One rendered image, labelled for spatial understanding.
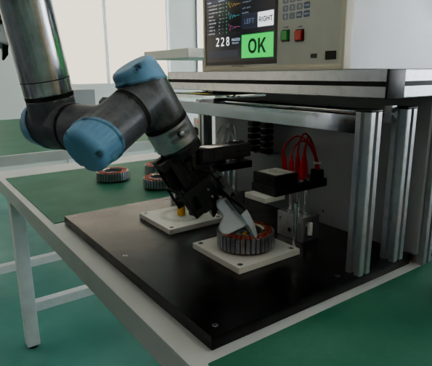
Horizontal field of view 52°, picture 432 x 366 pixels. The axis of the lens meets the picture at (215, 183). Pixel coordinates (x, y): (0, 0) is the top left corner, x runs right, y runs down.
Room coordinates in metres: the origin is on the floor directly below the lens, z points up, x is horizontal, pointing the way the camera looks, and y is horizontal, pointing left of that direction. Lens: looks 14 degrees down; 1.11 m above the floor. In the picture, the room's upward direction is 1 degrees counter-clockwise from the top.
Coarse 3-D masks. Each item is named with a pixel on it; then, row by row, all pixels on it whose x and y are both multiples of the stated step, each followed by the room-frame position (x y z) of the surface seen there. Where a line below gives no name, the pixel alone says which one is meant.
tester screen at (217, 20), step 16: (208, 0) 1.13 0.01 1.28; (224, 0) 1.08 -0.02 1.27; (240, 0) 1.03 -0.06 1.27; (256, 0) 0.99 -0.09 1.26; (272, 0) 0.95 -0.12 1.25; (208, 16) 1.13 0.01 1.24; (224, 16) 1.08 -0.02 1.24; (240, 16) 1.03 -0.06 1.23; (208, 32) 1.13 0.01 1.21; (224, 32) 1.08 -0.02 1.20; (240, 32) 1.03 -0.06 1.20; (256, 32) 0.99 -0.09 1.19; (208, 48) 1.13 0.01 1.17; (224, 48) 1.08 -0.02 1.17; (240, 48) 1.03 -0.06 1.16
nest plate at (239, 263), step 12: (204, 240) 0.84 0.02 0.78; (216, 240) 0.84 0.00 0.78; (276, 240) 0.83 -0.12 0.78; (204, 252) 0.79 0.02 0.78; (216, 252) 0.78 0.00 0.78; (228, 252) 0.78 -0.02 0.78; (264, 252) 0.78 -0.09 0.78; (276, 252) 0.78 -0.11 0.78; (288, 252) 0.78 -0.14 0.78; (228, 264) 0.73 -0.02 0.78; (240, 264) 0.72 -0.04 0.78; (252, 264) 0.72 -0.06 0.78; (264, 264) 0.74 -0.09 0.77
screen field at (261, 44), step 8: (264, 32) 0.96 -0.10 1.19; (272, 32) 0.94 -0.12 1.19; (248, 40) 1.01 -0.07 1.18; (256, 40) 0.99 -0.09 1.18; (264, 40) 0.96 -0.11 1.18; (272, 40) 0.94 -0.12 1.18; (248, 48) 1.01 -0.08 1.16; (256, 48) 0.99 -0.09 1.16; (264, 48) 0.96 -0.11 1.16; (272, 48) 0.94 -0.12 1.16; (248, 56) 1.01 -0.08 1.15; (256, 56) 0.98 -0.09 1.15; (264, 56) 0.96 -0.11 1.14; (272, 56) 0.94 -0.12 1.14
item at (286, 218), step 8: (288, 208) 0.91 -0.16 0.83; (280, 216) 0.90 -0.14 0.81; (288, 216) 0.88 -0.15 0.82; (304, 216) 0.86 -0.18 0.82; (312, 216) 0.87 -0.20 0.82; (280, 224) 0.90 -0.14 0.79; (288, 224) 0.88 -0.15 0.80; (304, 224) 0.85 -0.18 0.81; (280, 232) 0.90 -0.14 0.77; (288, 232) 0.88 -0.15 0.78; (304, 232) 0.85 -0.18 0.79; (312, 232) 0.87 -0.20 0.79; (304, 240) 0.85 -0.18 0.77
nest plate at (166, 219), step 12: (144, 216) 1.00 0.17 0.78; (156, 216) 0.99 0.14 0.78; (168, 216) 0.99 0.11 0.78; (180, 216) 0.99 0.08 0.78; (192, 216) 0.99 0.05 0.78; (204, 216) 0.99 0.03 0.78; (216, 216) 0.99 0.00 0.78; (168, 228) 0.91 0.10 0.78; (180, 228) 0.92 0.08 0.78; (192, 228) 0.94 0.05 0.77
